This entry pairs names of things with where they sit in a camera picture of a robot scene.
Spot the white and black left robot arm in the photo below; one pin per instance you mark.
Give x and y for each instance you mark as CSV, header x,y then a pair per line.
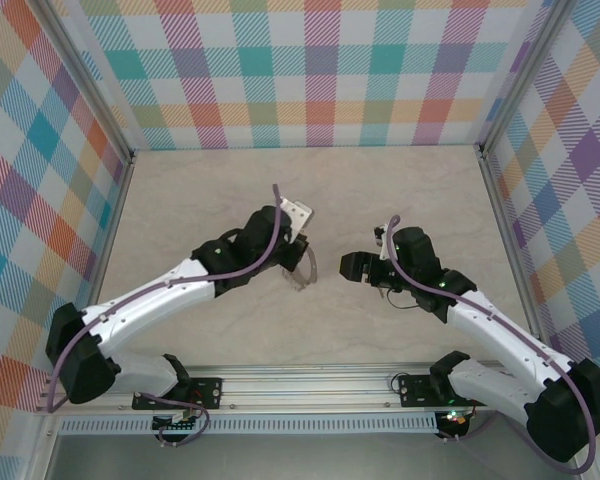
x,y
145,300

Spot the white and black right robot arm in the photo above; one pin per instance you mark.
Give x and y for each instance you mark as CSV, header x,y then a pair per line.
x,y
490,330

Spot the small electronics board with LEDs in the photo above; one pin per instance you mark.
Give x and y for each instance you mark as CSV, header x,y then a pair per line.
x,y
455,417

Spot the grey metal panel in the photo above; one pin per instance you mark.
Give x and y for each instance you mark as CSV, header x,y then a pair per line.
x,y
305,457

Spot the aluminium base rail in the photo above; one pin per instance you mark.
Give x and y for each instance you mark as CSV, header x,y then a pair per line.
x,y
305,385

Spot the aluminium side rail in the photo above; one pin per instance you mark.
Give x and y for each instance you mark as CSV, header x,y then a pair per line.
x,y
487,167
121,197

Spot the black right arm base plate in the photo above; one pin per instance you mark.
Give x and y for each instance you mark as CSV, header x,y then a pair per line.
x,y
415,390

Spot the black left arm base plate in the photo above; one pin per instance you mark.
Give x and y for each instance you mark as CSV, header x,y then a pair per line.
x,y
210,392

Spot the aluminium corner post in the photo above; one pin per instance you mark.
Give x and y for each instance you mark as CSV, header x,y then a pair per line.
x,y
519,75
94,75

